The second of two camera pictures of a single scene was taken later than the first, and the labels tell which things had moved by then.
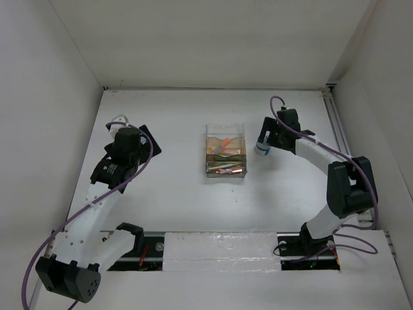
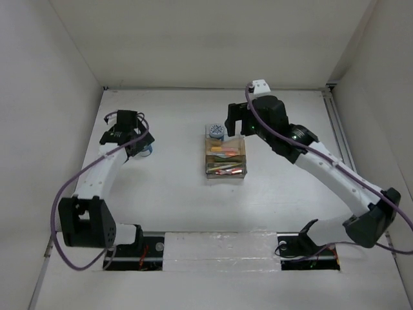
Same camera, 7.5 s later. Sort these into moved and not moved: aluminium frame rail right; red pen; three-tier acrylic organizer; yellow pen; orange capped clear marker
Moved: orange capped clear marker
Not moved: three-tier acrylic organizer; red pen; yellow pen; aluminium frame rail right
